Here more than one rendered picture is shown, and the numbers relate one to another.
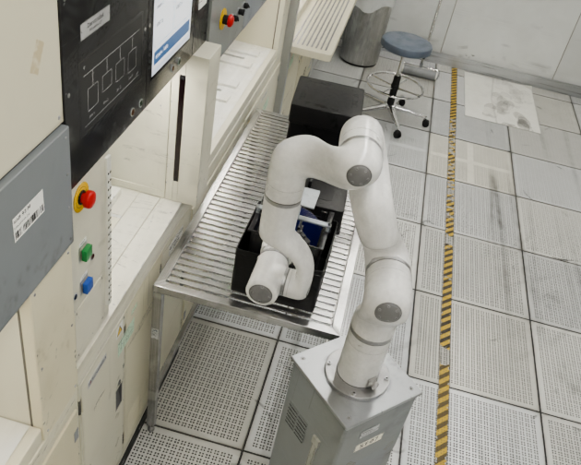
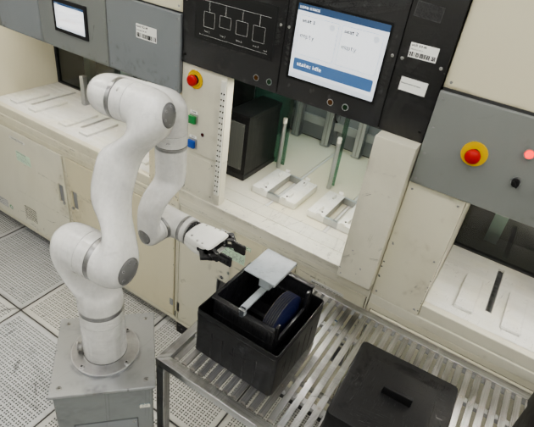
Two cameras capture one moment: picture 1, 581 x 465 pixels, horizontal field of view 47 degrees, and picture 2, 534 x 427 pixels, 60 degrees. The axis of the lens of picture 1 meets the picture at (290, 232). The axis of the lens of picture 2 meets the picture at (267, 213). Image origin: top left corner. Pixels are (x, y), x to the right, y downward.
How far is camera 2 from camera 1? 2.25 m
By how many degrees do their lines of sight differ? 85
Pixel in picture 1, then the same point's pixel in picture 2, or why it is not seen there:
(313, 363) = (136, 324)
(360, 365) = not seen: hidden behind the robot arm
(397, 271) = (82, 233)
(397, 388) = (68, 375)
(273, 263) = (171, 212)
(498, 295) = not seen: outside the picture
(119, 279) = (250, 216)
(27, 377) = not seen: hidden behind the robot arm
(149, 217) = (322, 245)
